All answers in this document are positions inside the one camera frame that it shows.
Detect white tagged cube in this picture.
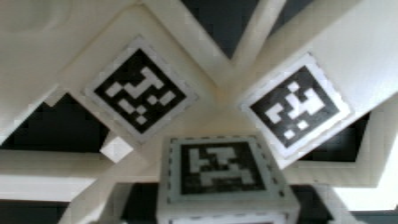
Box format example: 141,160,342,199
157,135,301,224

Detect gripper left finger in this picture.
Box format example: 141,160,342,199
90,183,159,224

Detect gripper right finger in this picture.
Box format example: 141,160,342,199
292,184,360,224

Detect white chair back part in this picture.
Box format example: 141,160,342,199
0,0,398,186

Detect white chair seat part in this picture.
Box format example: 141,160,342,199
0,135,147,224

